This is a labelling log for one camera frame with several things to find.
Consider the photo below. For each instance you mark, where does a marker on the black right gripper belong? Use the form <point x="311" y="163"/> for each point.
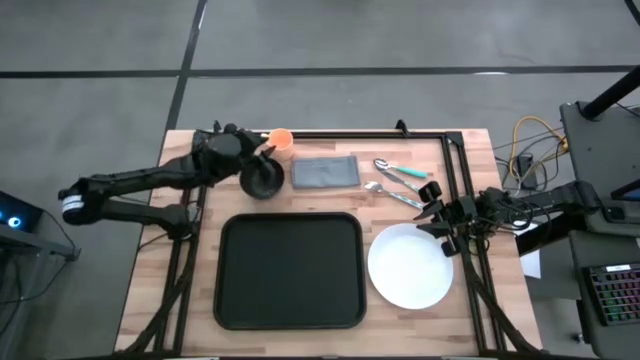
<point x="465" y="215"/>

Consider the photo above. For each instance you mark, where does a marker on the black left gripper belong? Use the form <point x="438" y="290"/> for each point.
<point x="235" y="147"/>

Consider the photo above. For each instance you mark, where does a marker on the orange plastic cup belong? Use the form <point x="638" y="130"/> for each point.
<point x="282" y="142"/>

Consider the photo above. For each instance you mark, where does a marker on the black bowl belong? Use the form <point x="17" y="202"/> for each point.
<point x="260" y="190"/>

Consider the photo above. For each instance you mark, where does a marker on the white round plate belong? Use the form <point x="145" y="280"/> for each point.
<point x="407" y="270"/>

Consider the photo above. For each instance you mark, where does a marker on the grey cloth napkin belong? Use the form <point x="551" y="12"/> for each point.
<point x="325" y="172"/>

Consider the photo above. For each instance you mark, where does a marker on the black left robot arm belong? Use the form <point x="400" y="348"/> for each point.
<point x="140" y="177"/>

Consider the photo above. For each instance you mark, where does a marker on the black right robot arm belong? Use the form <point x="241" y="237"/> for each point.
<point x="550" y="197"/>

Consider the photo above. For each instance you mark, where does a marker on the black plastic tray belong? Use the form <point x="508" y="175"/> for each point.
<point x="290" y="270"/>

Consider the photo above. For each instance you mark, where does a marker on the black power adapter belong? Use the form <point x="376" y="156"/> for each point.
<point x="526" y="165"/>

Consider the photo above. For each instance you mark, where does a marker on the white paper sheet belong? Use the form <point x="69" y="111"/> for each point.
<point x="532" y="262"/>

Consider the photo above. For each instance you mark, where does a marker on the grey keyboard desk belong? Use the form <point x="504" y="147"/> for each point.
<point x="600" y="245"/>

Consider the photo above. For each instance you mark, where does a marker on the black handheld device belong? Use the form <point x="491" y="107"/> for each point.
<point x="617" y="212"/>

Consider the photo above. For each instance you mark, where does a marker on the backlit rainbow keyboard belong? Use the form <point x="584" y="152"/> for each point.
<point x="617" y="295"/>

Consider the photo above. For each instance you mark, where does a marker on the black pole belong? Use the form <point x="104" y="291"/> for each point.
<point x="612" y="92"/>

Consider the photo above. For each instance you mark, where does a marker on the grey side table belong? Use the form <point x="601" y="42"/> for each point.
<point x="45" y="245"/>

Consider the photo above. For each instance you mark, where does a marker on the black computer with blue light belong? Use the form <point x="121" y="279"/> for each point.
<point x="20" y="212"/>

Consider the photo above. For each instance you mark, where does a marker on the black aluminium table frame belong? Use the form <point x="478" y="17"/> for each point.
<point x="350" y="135"/>

